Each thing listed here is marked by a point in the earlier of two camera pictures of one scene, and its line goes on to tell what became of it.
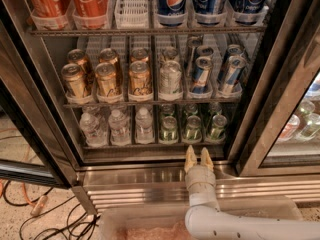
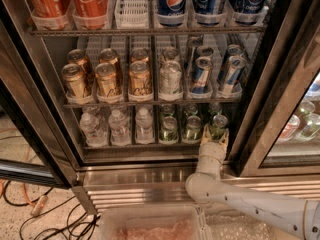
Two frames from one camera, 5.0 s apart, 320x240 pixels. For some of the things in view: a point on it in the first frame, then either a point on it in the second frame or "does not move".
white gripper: (200, 177) -> (212, 150)
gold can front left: (73, 77) does not move
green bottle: (169, 132) does not move
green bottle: (218, 127) does not move
